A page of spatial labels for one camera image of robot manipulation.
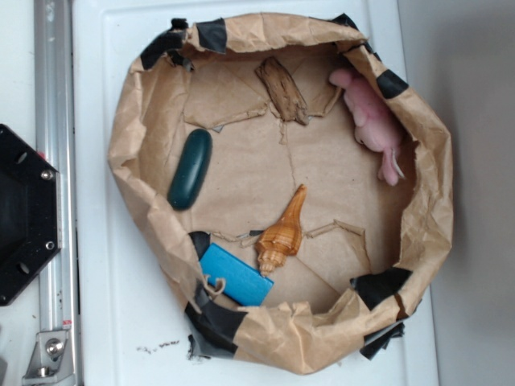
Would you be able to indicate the orange conch shell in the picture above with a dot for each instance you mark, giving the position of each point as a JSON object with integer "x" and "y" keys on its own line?
{"x": 282, "y": 239}

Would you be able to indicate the brown paper bin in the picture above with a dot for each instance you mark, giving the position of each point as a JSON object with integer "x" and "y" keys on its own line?
{"x": 369, "y": 250}

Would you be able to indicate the dark green oval object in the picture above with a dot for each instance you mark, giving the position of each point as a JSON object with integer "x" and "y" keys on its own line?
{"x": 191, "y": 170}

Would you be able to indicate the blue rectangular block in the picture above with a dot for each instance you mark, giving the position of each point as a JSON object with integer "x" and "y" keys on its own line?
{"x": 243, "y": 284}

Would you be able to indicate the brown wood piece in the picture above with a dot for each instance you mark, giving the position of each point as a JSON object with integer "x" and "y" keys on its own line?
{"x": 283, "y": 91}

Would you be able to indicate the pink plush toy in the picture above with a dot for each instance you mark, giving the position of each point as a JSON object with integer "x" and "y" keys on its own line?
{"x": 375, "y": 125}

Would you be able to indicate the white plastic tray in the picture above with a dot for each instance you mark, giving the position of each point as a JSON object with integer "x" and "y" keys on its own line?
{"x": 133, "y": 330}

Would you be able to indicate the aluminium extrusion rail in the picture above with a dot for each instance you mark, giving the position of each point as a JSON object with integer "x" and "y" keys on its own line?
{"x": 59, "y": 306}

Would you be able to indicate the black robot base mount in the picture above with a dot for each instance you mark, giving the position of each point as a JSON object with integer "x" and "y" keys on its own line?
{"x": 29, "y": 214}

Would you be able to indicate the metal corner bracket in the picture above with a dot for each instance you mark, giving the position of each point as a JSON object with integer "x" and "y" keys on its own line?
{"x": 51, "y": 359}

